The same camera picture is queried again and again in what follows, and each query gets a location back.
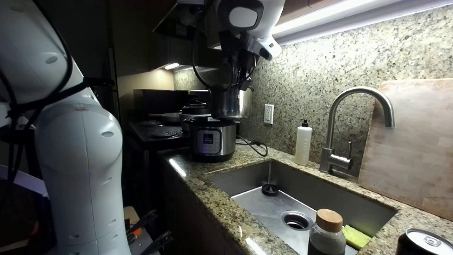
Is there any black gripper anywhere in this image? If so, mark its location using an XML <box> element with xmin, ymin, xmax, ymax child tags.
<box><xmin>219</xmin><ymin>33</ymin><xmax>257</xmax><ymax>91</ymax></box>

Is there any metal pot bowl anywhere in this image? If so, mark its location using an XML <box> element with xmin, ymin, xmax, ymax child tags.
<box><xmin>210</xmin><ymin>88</ymin><xmax>243</xmax><ymax>120</ymax></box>

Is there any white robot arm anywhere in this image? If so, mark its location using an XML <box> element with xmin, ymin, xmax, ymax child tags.
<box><xmin>0</xmin><ymin>0</ymin><xmax>130</xmax><ymax>255</ymax></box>

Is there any black steel pressure cooker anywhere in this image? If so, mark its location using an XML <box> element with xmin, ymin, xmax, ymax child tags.
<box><xmin>179</xmin><ymin>107</ymin><xmax>236</xmax><ymax>162</ymax></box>

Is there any black sink drain stopper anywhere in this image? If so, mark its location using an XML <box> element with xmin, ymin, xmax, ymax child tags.
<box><xmin>261</xmin><ymin>183</ymin><xmax>278</xmax><ymax>198</ymax></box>

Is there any stainless steel sink basin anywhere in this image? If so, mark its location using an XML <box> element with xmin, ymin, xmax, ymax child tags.
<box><xmin>208</xmin><ymin>161</ymin><xmax>397</xmax><ymax>255</ymax></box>

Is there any under-cabinet light strip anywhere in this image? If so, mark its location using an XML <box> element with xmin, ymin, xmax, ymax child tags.
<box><xmin>271</xmin><ymin>0</ymin><xmax>453</xmax><ymax>45</ymax></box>

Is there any white soap dispenser bottle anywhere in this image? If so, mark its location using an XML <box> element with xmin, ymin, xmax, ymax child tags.
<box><xmin>294</xmin><ymin>120</ymin><xmax>312</xmax><ymax>165</ymax></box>

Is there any black stovetop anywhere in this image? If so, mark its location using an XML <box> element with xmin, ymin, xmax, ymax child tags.
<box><xmin>131</xmin><ymin>113</ymin><xmax>184</xmax><ymax>142</ymax></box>

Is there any curved steel faucet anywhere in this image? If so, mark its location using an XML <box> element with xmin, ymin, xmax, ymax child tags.
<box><xmin>319</xmin><ymin>87</ymin><xmax>396</xmax><ymax>175</ymax></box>

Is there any wooden cutting board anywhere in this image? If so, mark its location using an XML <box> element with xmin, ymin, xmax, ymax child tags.
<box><xmin>358</xmin><ymin>79</ymin><xmax>453</xmax><ymax>220</ymax></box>

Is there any dark jar with cork lid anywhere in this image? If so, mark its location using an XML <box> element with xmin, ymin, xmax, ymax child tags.
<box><xmin>307</xmin><ymin>209</ymin><xmax>345</xmax><ymax>255</ymax></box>

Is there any green sponge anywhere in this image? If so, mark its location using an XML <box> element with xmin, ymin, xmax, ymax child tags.
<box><xmin>342</xmin><ymin>226</ymin><xmax>370</xmax><ymax>250</ymax></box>

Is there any black round can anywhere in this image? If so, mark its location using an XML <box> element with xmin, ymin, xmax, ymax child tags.
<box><xmin>394</xmin><ymin>229</ymin><xmax>453</xmax><ymax>255</ymax></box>

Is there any white wall outlet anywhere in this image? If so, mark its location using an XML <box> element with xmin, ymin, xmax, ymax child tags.
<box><xmin>263</xmin><ymin>104</ymin><xmax>274</xmax><ymax>125</ymax></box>

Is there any black power cord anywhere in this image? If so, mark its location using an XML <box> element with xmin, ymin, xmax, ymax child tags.
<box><xmin>233</xmin><ymin>138</ymin><xmax>268</xmax><ymax>159</ymax></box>

